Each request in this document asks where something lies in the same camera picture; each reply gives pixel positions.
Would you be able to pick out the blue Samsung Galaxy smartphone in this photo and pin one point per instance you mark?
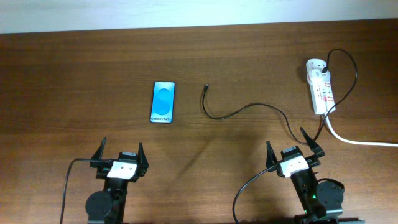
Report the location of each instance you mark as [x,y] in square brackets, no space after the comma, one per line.
[162,110]

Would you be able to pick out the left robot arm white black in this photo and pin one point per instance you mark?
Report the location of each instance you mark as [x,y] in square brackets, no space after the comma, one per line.
[108,204]

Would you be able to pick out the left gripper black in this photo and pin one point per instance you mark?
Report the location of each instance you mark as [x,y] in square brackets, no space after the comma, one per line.
[142,164]

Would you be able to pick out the white charger adapter plug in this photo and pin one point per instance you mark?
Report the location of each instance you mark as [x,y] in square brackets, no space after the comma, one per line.
[316,68]

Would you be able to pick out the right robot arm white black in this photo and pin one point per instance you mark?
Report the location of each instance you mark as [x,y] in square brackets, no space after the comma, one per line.
[321,199]

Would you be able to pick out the white power strip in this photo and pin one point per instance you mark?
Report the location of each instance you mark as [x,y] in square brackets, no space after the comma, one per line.
[321,92]

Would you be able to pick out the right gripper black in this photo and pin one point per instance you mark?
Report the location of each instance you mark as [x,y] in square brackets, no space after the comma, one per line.
[312,160]

